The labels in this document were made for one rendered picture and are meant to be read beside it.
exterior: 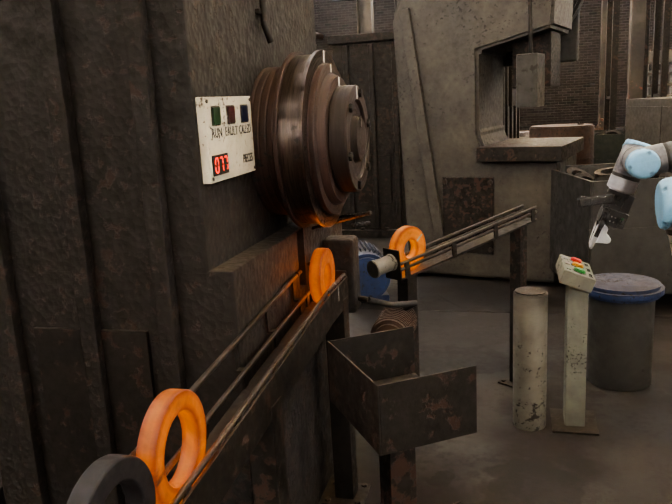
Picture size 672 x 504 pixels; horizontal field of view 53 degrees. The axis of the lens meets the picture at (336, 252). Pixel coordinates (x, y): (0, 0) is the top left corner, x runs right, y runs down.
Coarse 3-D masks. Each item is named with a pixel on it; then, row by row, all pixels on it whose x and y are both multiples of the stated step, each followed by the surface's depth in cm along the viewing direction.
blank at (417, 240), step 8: (400, 232) 231; (408, 232) 232; (416, 232) 235; (392, 240) 231; (400, 240) 230; (416, 240) 236; (424, 240) 238; (392, 248) 230; (400, 248) 231; (416, 248) 237; (424, 248) 239; (400, 256) 231; (408, 256) 237
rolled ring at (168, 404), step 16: (160, 400) 105; (176, 400) 107; (192, 400) 112; (160, 416) 103; (192, 416) 113; (144, 432) 101; (160, 432) 102; (192, 432) 115; (144, 448) 100; (160, 448) 101; (192, 448) 115; (160, 464) 101; (192, 464) 113; (160, 480) 101; (176, 480) 111; (160, 496) 102
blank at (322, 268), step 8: (320, 248) 191; (328, 248) 193; (312, 256) 188; (320, 256) 187; (328, 256) 193; (312, 264) 186; (320, 264) 186; (328, 264) 194; (312, 272) 186; (320, 272) 185; (328, 272) 196; (312, 280) 186; (320, 280) 185; (328, 280) 195; (312, 288) 186; (320, 288) 186; (312, 296) 188; (320, 296) 187
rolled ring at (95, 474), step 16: (96, 464) 90; (112, 464) 90; (128, 464) 93; (144, 464) 97; (80, 480) 87; (96, 480) 87; (112, 480) 89; (128, 480) 94; (144, 480) 97; (80, 496) 85; (96, 496) 86; (128, 496) 98; (144, 496) 97
